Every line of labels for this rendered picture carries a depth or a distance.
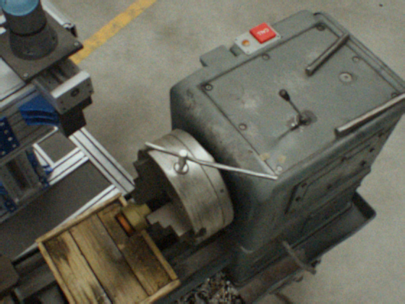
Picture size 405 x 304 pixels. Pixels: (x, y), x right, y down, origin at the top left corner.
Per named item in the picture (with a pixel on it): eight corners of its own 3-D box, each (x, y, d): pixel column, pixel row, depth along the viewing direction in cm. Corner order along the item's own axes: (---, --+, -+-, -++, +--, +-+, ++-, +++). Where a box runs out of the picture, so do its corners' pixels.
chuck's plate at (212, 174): (171, 158, 167) (173, 108, 139) (226, 236, 157) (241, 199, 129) (162, 163, 166) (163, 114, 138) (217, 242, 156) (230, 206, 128)
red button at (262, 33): (263, 26, 157) (264, 22, 155) (275, 38, 154) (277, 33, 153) (248, 34, 155) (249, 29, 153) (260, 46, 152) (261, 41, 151)
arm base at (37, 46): (1, 41, 162) (-9, 18, 154) (41, 19, 168) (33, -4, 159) (27, 67, 157) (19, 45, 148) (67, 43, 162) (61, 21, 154)
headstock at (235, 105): (295, 76, 196) (317, -2, 163) (382, 163, 177) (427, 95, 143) (165, 148, 178) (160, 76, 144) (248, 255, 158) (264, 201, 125)
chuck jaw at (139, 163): (167, 181, 146) (151, 145, 141) (173, 185, 141) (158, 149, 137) (134, 200, 142) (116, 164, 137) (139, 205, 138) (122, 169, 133)
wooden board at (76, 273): (121, 197, 168) (119, 191, 164) (181, 285, 153) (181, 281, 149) (37, 245, 158) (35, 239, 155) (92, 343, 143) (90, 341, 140)
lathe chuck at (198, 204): (162, 163, 166) (163, 114, 138) (217, 242, 156) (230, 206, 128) (138, 176, 163) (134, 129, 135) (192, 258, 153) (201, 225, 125)
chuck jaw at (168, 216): (179, 195, 141) (203, 224, 135) (181, 205, 145) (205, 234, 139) (145, 215, 138) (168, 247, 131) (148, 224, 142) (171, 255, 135)
